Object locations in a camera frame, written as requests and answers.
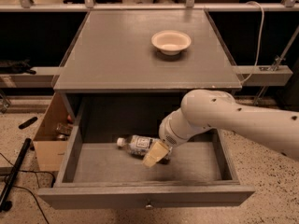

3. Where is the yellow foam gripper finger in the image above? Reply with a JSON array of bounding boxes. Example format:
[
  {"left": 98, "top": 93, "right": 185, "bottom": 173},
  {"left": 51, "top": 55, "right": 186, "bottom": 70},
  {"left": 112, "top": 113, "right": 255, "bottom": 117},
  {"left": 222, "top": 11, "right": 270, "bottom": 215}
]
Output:
[{"left": 142, "top": 141, "right": 169, "bottom": 168}]

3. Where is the clear plastic tea bottle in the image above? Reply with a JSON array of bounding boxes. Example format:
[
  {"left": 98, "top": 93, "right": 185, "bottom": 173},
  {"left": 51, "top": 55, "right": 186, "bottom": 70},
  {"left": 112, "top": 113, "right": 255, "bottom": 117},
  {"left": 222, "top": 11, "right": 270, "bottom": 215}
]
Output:
[{"left": 117, "top": 135, "right": 158, "bottom": 157}]

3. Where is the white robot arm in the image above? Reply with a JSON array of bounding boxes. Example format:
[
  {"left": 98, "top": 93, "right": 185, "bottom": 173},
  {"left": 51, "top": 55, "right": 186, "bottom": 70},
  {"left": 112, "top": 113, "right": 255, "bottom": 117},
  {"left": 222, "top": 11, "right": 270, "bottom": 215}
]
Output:
[{"left": 143, "top": 90, "right": 299, "bottom": 167}]

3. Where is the round metal drawer knob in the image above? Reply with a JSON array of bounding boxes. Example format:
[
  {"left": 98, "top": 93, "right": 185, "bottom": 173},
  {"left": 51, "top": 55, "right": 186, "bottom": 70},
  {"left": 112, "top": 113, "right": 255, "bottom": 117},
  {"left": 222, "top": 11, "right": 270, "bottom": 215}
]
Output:
[{"left": 145, "top": 202, "right": 154, "bottom": 210}]

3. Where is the open grey top drawer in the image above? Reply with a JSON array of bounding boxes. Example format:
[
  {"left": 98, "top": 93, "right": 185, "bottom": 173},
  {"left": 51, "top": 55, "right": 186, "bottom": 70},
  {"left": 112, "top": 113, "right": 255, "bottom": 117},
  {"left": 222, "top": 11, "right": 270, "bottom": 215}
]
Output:
[{"left": 38, "top": 95, "right": 254, "bottom": 209}]

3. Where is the grey wooden cabinet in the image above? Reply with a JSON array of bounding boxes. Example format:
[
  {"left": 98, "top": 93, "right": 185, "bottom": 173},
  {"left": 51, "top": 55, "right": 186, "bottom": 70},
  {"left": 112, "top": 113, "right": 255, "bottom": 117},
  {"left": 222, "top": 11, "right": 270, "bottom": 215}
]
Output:
[{"left": 50, "top": 8, "right": 243, "bottom": 123}]

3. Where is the jar inside cardboard box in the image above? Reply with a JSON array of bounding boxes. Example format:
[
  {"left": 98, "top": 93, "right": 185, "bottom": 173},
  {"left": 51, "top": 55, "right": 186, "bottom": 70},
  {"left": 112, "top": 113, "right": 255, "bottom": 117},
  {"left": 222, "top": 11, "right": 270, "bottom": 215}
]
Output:
[{"left": 56, "top": 123, "right": 72, "bottom": 136}]

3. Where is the white paper bowl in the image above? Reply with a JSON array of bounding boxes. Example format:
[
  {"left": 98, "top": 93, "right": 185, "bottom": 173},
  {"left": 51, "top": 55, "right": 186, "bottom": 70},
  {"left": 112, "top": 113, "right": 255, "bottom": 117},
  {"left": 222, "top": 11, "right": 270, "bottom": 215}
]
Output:
[{"left": 151, "top": 30, "right": 192, "bottom": 56}]

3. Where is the brown cardboard box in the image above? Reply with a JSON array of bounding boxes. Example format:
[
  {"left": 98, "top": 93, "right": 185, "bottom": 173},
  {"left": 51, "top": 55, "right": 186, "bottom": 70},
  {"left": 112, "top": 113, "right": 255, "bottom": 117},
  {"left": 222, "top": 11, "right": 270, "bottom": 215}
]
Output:
[{"left": 33, "top": 93, "right": 73, "bottom": 171}]

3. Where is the small black marker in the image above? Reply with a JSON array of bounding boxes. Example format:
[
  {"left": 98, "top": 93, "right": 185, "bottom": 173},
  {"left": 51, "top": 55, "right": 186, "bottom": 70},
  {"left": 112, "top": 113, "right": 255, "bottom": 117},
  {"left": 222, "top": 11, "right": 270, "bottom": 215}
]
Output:
[{"left": 19, "top": 117, "right": 38, "bottom": 130}]

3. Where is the black pole on floor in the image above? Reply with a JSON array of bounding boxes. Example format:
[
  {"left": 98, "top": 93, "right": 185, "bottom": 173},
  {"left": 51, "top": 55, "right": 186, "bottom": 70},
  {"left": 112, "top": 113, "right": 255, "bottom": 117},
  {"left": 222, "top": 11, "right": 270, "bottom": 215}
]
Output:
[{"left": 0, "top": 138, "right": 32, "bottom": 212}]

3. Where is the black bag on ledge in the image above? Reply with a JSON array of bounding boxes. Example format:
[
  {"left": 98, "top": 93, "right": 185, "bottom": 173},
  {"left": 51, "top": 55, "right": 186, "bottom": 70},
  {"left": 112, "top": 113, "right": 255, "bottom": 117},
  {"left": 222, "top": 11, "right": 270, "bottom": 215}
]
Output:
[{"left": 0, "top": 59, "right": 36, "bottom": 75}]

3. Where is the black floor cable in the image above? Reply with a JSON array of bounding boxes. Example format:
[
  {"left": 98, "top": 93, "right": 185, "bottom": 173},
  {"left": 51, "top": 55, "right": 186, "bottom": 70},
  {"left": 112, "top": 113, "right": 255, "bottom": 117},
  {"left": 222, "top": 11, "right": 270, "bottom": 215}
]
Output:
[{"left": 0, "top": 152, "right": 56, "bottom": 224}]

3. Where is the white hanging cable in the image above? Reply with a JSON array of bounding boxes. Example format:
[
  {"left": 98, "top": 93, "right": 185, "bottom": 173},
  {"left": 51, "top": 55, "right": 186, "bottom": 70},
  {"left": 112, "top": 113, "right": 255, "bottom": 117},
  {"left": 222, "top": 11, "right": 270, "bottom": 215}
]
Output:
[{"left": 240, "top": 0, "right": 265, "bottom": 85}]

